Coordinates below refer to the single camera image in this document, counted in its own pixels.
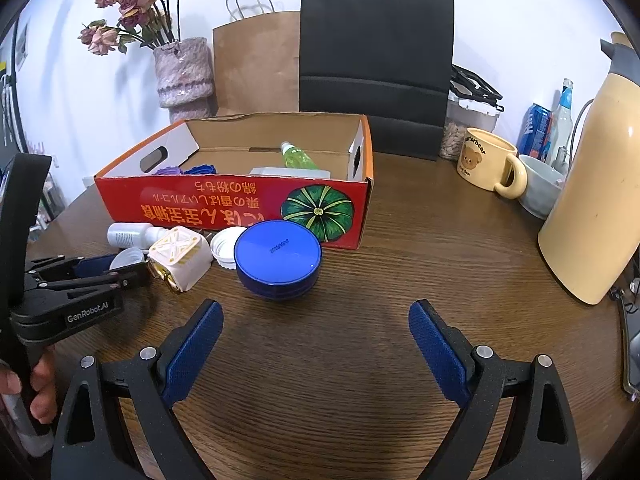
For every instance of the cream thermos jug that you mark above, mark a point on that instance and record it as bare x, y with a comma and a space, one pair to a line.
595, 200

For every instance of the clear jar with clip lid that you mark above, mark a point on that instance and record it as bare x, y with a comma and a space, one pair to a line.
452, 135

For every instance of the dried pink roses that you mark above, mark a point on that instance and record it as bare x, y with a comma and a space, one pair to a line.
132, 2

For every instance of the wall picture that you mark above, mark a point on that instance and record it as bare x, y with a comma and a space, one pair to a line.
21, 45

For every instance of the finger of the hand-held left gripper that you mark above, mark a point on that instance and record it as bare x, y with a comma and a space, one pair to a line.
125, 280
97, 265

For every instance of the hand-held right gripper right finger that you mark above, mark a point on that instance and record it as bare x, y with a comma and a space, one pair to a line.
440, 355

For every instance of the pink marbled vase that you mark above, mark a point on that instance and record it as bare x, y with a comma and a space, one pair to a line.
182, 75

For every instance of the pale grey cup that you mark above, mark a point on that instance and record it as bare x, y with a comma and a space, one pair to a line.
540, 190

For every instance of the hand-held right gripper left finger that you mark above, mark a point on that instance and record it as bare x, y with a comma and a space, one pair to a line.
192, 355

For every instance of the blue round container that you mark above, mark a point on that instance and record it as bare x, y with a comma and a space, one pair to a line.
277, 257

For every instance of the brown paper bag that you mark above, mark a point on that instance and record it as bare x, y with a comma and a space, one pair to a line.
257, 65

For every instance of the yellow bear mug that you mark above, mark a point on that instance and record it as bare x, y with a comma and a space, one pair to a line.
480, 160

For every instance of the cream cube toy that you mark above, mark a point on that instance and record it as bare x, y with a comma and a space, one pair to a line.
182, 260

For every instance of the red cardboard box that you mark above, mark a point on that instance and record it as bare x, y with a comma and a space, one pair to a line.
225, 205

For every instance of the clear plastic box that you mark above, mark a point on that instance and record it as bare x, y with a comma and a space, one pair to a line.
290, 173

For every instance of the white round lid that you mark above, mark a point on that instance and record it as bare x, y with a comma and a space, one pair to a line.
129, 257
224, 247

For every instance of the blue drink can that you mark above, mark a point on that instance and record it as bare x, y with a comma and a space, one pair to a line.
535, 130

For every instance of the person's left hand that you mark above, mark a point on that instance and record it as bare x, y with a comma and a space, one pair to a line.
44, 390

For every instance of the purple ridged cap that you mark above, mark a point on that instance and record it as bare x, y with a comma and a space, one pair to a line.
166, 171

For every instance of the blue ridged cap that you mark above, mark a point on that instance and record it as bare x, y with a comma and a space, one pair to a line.
200, 170

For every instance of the green spray bottle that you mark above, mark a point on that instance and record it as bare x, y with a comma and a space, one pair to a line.
297, 159

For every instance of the black paper bag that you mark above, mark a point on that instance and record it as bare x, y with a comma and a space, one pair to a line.
375, 45

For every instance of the clear bottle with blue label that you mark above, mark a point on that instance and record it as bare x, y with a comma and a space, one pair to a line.
562, 120

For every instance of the white plastic bottle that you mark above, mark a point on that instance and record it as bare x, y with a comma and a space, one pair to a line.
127, 235

